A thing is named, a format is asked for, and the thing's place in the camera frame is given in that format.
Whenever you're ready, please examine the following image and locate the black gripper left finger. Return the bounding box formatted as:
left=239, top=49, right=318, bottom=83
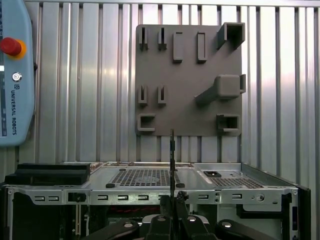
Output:
left=84, top=194, right=174, bottom=240

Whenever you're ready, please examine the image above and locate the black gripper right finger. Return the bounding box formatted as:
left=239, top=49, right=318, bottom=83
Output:
left=175, top=191, right=268, bottom=240

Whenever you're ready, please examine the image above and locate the black PC case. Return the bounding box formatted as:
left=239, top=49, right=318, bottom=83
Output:
left=0, top=161, right=312, bottom=240

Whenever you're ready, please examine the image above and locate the black plastic slot latch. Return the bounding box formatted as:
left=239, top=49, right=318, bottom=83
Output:
left=4, top=162, right=91, bottom=186

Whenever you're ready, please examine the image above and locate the blue RAM stick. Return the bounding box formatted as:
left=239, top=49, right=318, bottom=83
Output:
left=169, top=128, right=177, bottom=218

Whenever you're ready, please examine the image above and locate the grey parts rack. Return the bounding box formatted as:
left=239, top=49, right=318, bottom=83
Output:
left=134, top=22, right=247, bottom=137

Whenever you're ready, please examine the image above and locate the pale blue teach pendant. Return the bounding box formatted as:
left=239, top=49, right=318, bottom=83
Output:
left=0, top=0, right=39, bottom=148

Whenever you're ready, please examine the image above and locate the red black twisted wire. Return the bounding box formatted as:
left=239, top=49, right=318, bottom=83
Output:
left=109, top=205, right=161, bottom=214

